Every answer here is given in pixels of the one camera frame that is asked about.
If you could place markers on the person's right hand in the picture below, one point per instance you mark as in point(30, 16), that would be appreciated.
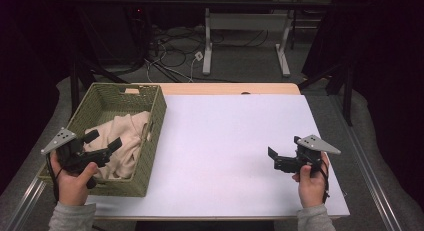
point(311, 186)

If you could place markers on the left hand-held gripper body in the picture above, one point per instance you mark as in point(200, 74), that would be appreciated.
point(71, 154)

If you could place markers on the green woven basket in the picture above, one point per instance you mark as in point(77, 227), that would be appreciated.
point(110, 101)

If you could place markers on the white table mat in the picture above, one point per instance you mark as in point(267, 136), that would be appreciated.
point(216, 151)

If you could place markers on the aluminium rail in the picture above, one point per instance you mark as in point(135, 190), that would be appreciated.
point(370, 171)
point(23, 207)

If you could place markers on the black metal stand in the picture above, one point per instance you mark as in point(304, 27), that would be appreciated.
point(81, 71)
point(346, 91)

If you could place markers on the person's left hand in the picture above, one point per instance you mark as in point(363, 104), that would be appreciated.
point(74, 186)

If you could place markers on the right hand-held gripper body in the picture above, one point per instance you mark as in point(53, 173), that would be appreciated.
point(311, 151)

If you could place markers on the white power adapter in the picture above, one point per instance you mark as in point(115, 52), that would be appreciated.
point(199, 56)

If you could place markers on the beige cloth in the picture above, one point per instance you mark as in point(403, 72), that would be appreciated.
point(125, 137)

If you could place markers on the white-legged desk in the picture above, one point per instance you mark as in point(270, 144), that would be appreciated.
point(246, 22)

